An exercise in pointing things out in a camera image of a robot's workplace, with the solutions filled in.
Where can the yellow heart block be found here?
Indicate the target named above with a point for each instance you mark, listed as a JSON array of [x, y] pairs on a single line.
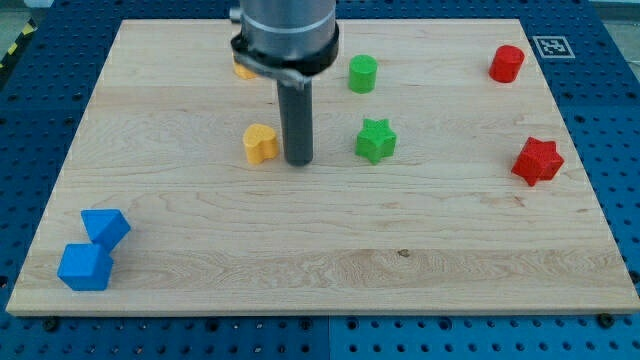
[[260, 143]]

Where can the yellow block behind arm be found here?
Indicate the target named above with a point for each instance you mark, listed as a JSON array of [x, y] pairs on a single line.
[[242, 72]]

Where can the fiducial marker tag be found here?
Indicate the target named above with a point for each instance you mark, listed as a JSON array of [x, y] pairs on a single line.
[[553, 47]]

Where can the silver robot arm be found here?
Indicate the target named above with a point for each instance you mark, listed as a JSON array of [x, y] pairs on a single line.
[[289, 41]]

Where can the red star block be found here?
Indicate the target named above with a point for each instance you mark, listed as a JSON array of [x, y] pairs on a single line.
[[537, 161]]

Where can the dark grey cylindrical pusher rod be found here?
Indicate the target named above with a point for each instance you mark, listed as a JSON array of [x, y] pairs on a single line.
[[296, 123]]

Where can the green cylinder block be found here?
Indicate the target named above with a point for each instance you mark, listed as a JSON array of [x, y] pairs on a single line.
[[362, 73]]

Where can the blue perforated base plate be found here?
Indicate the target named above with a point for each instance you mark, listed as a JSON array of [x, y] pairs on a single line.
[[45, 96]]

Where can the blue cube block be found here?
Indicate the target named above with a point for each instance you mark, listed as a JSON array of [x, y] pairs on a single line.
[[85, 267]]

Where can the red cylinder block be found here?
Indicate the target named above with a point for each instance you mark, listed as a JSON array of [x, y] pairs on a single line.
[[506, 63]]

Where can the blue triangular prism block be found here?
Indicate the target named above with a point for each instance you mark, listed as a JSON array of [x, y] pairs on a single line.
[[105, 227]]

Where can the green star block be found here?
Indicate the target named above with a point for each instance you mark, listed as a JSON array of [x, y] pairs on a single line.
[[376, 140]]

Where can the wooden board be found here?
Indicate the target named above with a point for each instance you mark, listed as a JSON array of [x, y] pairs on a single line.
[[441, 227]]

